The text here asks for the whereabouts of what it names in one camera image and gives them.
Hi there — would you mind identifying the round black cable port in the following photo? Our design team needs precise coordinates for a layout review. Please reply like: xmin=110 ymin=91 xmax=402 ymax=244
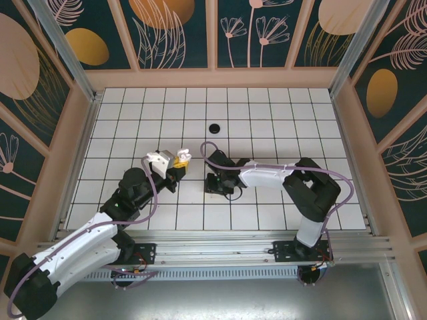
xmin=111 ymin=269 xmax=134 ymax=289
xmin=298 ymin=266 xmax=323 ymax=286

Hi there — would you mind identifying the black mounting plate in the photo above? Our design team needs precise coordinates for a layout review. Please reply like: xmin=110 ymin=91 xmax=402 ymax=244
xmin=272 ymin=240 xmax=334 ymax=264
xmin=109 ymin=242 xmax=157 ymax=267

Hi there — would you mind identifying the thin black cable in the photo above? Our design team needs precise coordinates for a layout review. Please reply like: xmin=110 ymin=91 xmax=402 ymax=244
xmin=226 ymin=185 xmax=245 ymax=201

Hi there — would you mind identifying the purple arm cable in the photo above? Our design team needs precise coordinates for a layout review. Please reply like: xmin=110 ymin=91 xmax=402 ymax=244
xmin=199 ymin=141 xmax=354 ymax=264
xmin=3 ymin=155 xmax=160 ymax=317

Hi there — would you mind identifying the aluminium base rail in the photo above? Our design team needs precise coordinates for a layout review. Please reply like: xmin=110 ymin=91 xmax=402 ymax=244
xmin=36 ymin=229 xmax=396 ymax=267

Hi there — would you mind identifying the aluminium side rail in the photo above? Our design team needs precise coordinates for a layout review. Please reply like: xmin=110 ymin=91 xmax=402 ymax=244
xmin=328 ymin=89 xmax=380 ymax=237
xmin=49 ymin=95 xmax=103 ymax=241

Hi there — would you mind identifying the slotted grey cable duct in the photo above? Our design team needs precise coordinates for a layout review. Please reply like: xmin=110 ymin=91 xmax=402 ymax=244
xmin=79 ymin=265 xmax=301 ymax=283

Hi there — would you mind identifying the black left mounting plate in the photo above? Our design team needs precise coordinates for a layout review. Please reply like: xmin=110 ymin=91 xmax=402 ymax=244
xmin=109 ymin=242 xmax=157 ymax=267

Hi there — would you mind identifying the aluminium corner post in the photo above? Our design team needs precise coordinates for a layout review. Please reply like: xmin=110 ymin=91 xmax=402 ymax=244
xmin=328 ymin=0 xmax=392 ymax=97
xmin=26 ymin=0 xmax=103 ymax=103

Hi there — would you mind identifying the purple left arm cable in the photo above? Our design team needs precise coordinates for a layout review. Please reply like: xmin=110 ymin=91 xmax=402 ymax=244
xmin=3 ymin=155 xmax=160 ymax=317

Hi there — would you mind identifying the grey metal sheet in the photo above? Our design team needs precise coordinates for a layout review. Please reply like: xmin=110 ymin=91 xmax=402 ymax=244
xmin=49 ymin=279 xmax=394 ymax=320

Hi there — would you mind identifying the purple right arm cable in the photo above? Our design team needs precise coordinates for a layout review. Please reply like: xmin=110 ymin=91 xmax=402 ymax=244
xmin=199 ymin=141 xmax=354 ymax=264

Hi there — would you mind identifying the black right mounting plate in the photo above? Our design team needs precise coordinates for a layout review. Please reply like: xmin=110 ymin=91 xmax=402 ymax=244
xmin=272 ymin=240 xmax=334 ymax=264

